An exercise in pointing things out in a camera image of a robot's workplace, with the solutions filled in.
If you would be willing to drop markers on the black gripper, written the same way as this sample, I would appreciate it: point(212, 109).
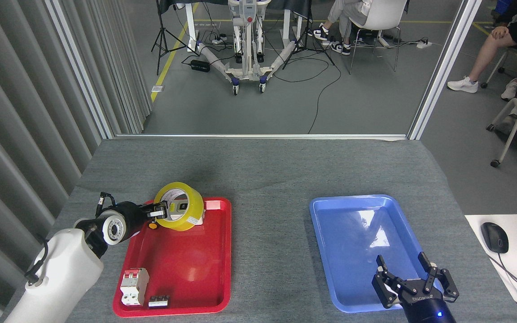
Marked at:
point(133, 215)
point(427, 307)

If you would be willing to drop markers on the yellow tape roll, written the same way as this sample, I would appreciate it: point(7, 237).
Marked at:
point(182, 222)

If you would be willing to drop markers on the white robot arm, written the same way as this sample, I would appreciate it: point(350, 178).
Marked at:
point(61, 273)

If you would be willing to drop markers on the person's hand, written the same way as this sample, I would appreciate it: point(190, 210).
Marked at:
point(500, 32)

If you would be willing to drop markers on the black yellow push button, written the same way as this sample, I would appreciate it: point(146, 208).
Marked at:
point(153, 226)

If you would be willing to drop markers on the red plastic tray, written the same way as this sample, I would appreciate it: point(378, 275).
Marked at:
point(186, 269)

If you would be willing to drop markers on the blue plastic tray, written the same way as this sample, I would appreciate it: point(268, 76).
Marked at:
point(357, 242)

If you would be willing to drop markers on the white circuit breaker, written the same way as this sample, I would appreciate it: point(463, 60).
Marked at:
point(133, 287)

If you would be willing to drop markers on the small black terminal block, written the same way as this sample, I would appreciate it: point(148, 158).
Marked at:
point(159, 301)

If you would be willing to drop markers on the black computer mouse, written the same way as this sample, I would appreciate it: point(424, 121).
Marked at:
point(494, 237)

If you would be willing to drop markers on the black power adapter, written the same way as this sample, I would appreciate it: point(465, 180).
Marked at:
point(200, 66)

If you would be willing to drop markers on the white stand on wheels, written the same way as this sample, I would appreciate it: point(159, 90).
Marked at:
point(247, 67)

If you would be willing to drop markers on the black tripod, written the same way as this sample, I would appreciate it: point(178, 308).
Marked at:
point(307, 38)
point(164, 36)

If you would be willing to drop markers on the white power strip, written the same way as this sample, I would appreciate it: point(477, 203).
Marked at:
point(424, 44)

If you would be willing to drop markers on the person in dark shorts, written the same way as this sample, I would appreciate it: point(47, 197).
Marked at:
point(487, 54)

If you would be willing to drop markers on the person in white chair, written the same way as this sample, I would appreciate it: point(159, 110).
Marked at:
point(341, 11)

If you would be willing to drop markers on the white shell chair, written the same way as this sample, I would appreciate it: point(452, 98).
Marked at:
point(379, 15)

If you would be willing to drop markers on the grey push button switch box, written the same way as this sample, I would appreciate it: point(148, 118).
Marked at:
point(181, 205)

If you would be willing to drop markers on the silver frame crossbar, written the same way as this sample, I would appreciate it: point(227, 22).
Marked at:
point(263, 136)

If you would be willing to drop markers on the silver frame post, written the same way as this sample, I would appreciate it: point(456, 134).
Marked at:
point(81, 72)
point(442, 72)

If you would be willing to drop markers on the white frame chair on wheels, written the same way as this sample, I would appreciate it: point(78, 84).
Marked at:
point(516, 121)

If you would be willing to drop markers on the grey frame chair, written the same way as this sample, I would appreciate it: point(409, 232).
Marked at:
point(496, 67)

